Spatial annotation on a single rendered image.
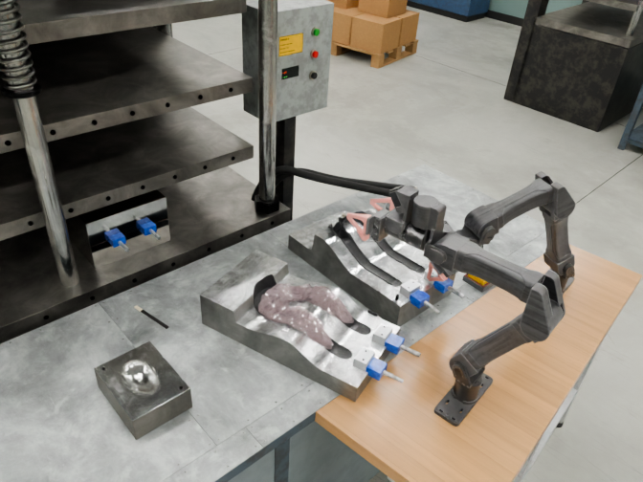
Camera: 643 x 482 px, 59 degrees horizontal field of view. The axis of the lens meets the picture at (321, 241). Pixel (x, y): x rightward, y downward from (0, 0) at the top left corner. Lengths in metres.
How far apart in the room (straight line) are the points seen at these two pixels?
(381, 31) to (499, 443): 5.15
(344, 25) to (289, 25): 4.35
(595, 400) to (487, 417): 1.38
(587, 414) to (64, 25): 2.43
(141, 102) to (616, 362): 2.41
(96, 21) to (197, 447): 1.12
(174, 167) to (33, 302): 0.59
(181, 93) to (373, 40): 4.56
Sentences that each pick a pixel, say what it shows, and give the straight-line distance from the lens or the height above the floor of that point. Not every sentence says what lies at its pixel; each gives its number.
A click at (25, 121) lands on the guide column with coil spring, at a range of 1.65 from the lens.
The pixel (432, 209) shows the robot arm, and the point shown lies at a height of 1.29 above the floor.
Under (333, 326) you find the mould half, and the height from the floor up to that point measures 0.87.
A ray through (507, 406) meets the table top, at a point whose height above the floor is 0.80.
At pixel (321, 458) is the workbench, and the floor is 0.45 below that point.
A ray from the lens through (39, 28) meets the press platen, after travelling 1.68.
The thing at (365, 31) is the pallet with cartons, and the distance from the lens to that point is 6.31.
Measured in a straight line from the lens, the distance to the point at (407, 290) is 1.66.
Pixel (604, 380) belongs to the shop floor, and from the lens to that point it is 3.00.
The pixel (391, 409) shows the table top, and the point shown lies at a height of 0.80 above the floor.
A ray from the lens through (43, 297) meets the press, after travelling 1.91.
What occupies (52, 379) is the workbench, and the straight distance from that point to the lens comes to 1.64.
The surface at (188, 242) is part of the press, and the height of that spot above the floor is 0.78.
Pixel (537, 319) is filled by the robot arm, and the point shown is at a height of 1.17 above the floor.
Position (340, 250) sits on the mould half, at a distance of 1.78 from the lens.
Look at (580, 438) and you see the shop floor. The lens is 2.71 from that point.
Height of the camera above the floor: 1.96
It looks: 35 degrees down
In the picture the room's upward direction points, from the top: 4 degrees clockwise
